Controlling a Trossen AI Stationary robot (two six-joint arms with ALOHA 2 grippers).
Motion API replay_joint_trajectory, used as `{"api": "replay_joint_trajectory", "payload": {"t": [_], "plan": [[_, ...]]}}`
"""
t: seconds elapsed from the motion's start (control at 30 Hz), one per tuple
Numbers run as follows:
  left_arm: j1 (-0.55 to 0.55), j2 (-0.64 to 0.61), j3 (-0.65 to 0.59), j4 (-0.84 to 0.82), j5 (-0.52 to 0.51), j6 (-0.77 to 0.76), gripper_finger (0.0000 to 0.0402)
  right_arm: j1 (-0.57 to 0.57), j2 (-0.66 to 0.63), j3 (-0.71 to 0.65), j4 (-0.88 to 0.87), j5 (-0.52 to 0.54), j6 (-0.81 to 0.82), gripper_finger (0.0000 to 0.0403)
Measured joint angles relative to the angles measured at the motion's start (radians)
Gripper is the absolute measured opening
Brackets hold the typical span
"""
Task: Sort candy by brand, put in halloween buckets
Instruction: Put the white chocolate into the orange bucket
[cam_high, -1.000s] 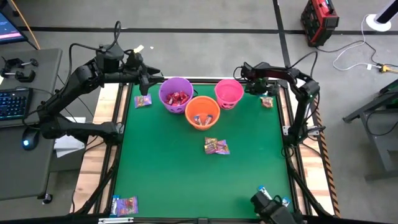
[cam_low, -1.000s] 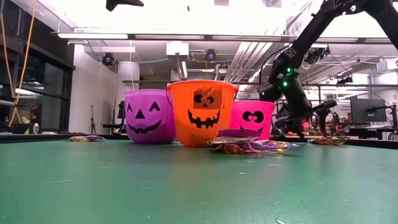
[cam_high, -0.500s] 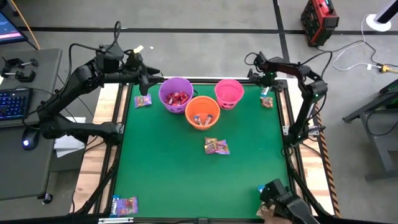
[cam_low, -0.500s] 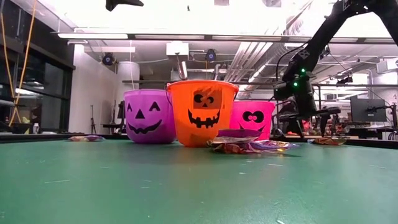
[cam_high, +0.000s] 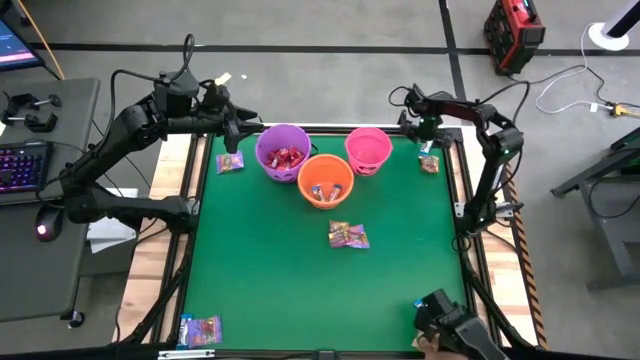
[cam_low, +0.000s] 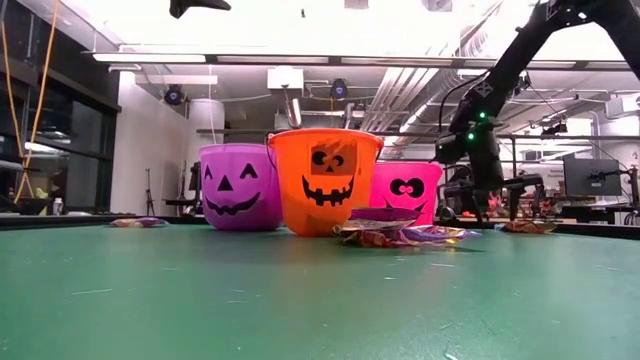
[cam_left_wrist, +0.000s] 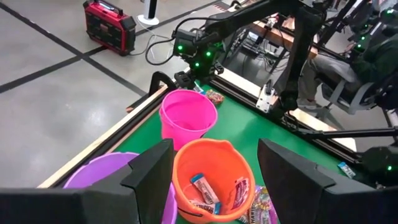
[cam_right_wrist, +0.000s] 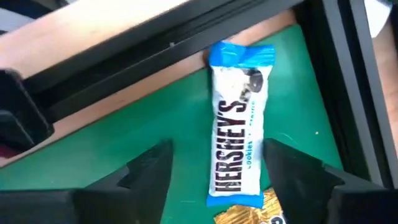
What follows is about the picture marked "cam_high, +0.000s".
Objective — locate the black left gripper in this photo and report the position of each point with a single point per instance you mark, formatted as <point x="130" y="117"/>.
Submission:
<point x="230" y="127"/>

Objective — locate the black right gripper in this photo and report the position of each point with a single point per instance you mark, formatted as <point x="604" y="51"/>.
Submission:
<point x="427" y="120"/>

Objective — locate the blue white candy bar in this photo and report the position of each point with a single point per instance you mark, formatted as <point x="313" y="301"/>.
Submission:
<point x="335" y="192"/>
<point x="317" y="192"/>
<point x="418" y="303"/>
<point x="183" y="331"/>
<point x="426" y="147"/>

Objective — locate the purple halloween bucket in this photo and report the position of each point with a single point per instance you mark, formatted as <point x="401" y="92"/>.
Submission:
<point x="280" y="137"/>

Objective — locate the purple candy pack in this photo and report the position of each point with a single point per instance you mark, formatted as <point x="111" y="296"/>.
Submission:
<point x="230" y="162"/>
<point x="205" y="331"/>
<point x="357" y="240"/>

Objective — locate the orange halloween bucket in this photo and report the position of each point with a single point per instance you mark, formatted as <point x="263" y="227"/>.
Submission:
<point x="325" y="172"/>

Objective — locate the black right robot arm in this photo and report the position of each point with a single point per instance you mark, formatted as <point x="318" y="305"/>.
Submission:
<point x="502" y="142"/>

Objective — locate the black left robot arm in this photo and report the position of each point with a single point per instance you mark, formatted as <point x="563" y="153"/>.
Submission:
<point x="125" y="125"/>

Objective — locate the pink halloween bucket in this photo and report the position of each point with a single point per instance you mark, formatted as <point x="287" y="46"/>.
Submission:
<point x="368" y="150"/>

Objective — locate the yellow tape tag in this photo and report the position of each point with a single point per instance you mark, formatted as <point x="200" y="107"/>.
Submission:
<point x="223" y="79"/>

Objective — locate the red black toolbox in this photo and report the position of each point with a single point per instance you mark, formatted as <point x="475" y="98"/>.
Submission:
<point x="515" y="35"/>

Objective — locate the green table mat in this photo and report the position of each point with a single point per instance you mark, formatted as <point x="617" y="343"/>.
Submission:
<point x="275" y="280"/>

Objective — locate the yellow black hazard strip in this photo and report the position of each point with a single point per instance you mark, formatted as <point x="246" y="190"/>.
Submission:
<point x="526" y="270"/>

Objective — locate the white paper sheet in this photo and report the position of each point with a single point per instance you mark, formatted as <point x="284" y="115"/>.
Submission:
<point x="107" y="237"/>

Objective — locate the black handheld device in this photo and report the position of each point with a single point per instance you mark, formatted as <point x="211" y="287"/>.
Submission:
<point x="460" y="325"/>

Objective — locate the yellow plug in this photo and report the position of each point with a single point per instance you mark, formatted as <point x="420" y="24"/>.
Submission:
<point x="620" y="110"/>

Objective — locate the white black tower fan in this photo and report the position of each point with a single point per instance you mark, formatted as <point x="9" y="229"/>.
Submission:
<point x="607" y="36"/>

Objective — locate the grey metal stand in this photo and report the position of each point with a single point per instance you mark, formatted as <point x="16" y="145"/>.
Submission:
<point x="610" y="235"/>

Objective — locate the black screw clamp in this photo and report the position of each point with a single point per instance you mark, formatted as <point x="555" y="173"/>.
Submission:
<point x="20" y="100"/>
<point x="40" y="122"/>

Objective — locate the black computer mouse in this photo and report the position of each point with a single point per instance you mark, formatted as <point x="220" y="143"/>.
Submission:
<point x="48" y="223"/>

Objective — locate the black backlit keyboard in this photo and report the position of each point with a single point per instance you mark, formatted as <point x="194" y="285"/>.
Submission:
<point x="25" y="167"/>

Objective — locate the monitor with blue screen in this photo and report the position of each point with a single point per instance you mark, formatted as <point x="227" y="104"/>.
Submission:
<point x="15" y="50"/>

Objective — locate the grey side desk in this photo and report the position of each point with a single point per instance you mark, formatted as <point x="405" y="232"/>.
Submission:
<point x="50" y="280"/>

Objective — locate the black desk caster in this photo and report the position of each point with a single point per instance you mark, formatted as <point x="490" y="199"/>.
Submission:
<point x="75" y="319"/>

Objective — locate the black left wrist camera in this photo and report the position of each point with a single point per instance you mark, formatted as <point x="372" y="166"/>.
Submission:
<point x="216" y="97"/>

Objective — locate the black aluminium station frame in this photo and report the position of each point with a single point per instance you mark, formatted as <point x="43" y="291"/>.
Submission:
<point x="327" y="131"/>

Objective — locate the silver metal bracket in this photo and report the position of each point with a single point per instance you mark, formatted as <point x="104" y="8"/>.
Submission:
<point x="185" y="354"/>

